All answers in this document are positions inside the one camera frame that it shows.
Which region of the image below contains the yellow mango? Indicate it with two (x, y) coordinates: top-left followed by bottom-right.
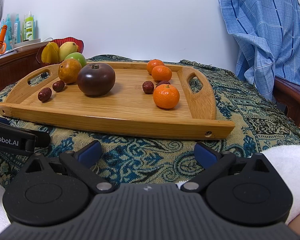
(58, 42), (78, 62)

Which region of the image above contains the large yellow-orange orange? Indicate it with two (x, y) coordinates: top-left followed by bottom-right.
(58, 59), (82, 84)

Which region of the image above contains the green apple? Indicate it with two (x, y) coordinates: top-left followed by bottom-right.
(65, 52), (87, 67)

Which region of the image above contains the red jujube date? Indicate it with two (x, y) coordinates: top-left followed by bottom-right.
(38, 87), (52, 102)
(52, 80), (65, 92)
(156, 80), (171, 88)
(142, 81), (154, 94)

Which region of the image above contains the paisley patterned blanket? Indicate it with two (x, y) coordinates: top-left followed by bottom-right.
(10, 60), (300, 184)

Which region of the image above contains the small orange mandarin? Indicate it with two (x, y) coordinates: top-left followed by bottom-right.
(146, 59), (165, 75)

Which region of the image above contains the yellow starfruit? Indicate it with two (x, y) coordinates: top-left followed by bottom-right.
(41, 42), (59, 64)

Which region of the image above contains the green spray bottle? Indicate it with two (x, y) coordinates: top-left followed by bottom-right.
(23, 11), (34, 41)

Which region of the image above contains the wooden sideboard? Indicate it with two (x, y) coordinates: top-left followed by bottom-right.
(0, 41), (51, 98)

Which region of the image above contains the red fruit bowl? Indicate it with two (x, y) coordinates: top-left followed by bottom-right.
(36, 37), (85, 67)

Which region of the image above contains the blue plaid cloth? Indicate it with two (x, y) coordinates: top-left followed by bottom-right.
(218, 0), (300, 100)

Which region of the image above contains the medium orange tangerine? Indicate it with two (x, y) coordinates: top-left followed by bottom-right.
(153, 84), (180, 109)

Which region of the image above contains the dark wooden chair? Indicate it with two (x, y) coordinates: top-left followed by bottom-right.
(273, 77), (300, 127)

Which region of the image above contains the bamboo serving tray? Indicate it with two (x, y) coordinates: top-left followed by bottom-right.
(0, 62), (235, 140)

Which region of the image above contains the white towel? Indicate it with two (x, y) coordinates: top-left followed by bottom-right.
(0, 145), (300, 235)

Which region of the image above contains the dark purple round fruit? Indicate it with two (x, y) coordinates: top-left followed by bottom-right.
(77, 63), (116, 96)

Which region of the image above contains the teal bottle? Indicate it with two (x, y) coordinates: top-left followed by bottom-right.
(13, 14), (21, 44)
(5, 14), (13, 50)

